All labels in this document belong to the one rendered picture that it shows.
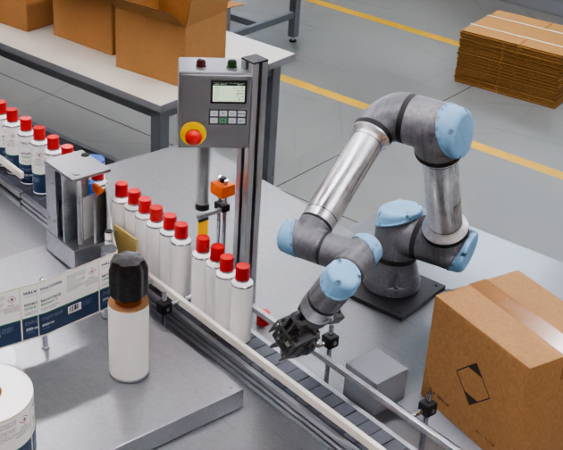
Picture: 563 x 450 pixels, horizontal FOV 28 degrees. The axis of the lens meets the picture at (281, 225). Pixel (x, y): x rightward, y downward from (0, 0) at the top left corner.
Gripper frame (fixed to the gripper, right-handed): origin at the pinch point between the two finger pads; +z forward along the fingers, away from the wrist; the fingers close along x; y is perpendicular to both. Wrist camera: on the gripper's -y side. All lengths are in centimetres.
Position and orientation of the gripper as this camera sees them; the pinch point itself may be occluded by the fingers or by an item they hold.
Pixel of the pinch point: (287, 352)
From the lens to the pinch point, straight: 253.3
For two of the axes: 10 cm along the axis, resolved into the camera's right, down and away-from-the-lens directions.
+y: -7.6, 2.8, -5.9
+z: -3.7, 5.6, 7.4
